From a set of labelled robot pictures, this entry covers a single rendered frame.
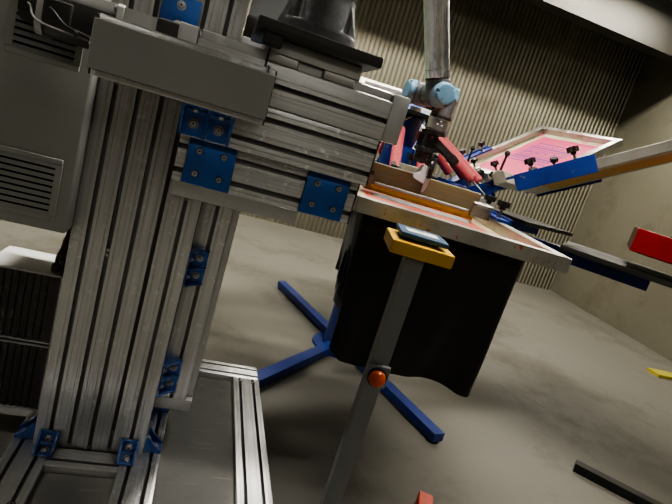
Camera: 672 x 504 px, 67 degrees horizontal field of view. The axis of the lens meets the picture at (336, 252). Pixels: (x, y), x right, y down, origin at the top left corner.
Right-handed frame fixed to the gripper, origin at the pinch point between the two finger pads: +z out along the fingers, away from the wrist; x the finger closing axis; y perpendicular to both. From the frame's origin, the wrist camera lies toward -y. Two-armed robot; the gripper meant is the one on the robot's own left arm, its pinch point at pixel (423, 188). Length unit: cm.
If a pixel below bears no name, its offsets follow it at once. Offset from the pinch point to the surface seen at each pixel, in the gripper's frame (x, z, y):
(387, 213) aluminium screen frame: 60, 5, 18
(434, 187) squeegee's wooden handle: 1.5, -1.6, -3.4
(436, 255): 83, 7, 9
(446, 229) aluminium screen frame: 60, 5, 3
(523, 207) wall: -437, 10, -209
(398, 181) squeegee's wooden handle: 1.5, 0.0, 9.4
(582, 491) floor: -6, 102, -106
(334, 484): 79, 66, 13
